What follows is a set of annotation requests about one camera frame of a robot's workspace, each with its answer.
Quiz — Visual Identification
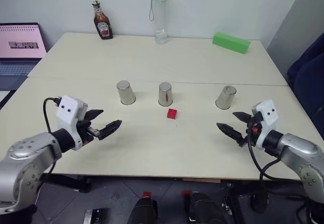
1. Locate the green foam block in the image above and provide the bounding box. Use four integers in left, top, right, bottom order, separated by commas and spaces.
212, 32, 251, 55

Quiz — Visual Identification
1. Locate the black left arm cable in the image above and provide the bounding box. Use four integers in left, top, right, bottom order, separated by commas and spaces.
34, 97, 61, 209

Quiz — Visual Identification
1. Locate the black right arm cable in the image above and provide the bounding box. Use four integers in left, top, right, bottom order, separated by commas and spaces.
246, 122, 307, 202

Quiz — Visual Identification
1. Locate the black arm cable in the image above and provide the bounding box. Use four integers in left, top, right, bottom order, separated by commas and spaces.
246, 122, 307, 202
34, 97, 61, 209

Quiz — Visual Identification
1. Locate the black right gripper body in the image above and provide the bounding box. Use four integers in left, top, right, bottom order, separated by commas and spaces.
241, 112, 263, 148

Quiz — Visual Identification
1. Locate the black table leg frame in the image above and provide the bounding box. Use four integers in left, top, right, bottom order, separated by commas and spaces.
42, 174, 92, 194
227, 181, 304, 214

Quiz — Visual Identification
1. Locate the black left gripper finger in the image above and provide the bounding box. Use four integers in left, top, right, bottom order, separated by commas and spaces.
98, 119, 123, 141
85, 109, 105, 121

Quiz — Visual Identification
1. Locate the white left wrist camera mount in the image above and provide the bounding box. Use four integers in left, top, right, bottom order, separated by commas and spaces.
55, 95, 89, 151

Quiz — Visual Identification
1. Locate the open laptop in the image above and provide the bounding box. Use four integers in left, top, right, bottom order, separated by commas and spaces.
0, 23, 48, 77

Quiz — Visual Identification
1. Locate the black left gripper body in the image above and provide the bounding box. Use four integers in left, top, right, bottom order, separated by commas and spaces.
76, 119, 100, 144

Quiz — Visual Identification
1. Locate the ketchup bottle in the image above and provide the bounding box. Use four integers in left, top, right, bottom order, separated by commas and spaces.
91, 0, 114, 40

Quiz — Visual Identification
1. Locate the steel cup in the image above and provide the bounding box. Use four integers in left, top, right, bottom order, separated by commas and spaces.
116, 80, 137, 106
158, 82, 174, 107
215, 85, 237, 109

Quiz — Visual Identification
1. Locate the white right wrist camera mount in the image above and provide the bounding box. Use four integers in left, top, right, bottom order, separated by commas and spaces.
251, 99, 279, 151

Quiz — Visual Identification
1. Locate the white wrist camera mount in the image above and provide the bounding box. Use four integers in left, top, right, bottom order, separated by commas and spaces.
55, 95, 89, 151
251, 99, 279, 151

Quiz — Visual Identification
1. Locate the dark rounded robot leg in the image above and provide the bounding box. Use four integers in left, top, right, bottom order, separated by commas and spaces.
127, 191, 159, 224
182, 190, 223, 224

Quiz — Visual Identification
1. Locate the dark blue chair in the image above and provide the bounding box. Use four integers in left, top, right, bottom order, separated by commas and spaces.
288, 33, 324, 126

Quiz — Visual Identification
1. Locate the clear bottle with green lid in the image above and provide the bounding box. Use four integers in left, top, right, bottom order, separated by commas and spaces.
148, 0, 169, 45

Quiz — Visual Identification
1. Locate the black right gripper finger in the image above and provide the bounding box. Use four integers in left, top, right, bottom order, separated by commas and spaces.
216, 122, 248, 145
232, 111, 253, 124

